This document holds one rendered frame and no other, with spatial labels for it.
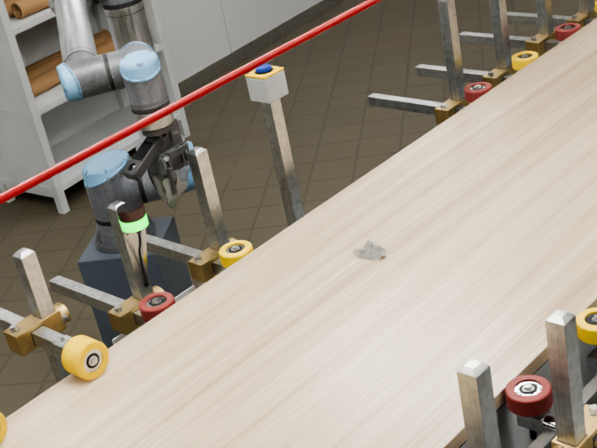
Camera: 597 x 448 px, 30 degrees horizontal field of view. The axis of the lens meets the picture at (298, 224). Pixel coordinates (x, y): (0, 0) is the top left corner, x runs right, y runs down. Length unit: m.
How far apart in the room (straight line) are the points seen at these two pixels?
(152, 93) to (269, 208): 2.35
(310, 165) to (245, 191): 0.34
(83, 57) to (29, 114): 2.45
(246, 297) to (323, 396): 0.43
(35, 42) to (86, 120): 0.52
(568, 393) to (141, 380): 0.84
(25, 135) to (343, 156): 1.46
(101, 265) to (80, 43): 0.88
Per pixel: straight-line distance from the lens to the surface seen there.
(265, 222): 4.73
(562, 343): 1.80
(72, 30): 2.86
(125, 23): 3.20
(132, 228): 2.44
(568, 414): 1.89
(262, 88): 2.71
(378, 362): 2.12
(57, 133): 5.80
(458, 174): 2.76
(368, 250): 2.46
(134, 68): 2.54
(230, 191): 5.09
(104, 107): 6.00
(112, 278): 3.44
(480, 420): 1.65
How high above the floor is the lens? 2.10
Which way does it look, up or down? 27 degrees down
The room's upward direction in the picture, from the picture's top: 12 degrees counter-clockwise
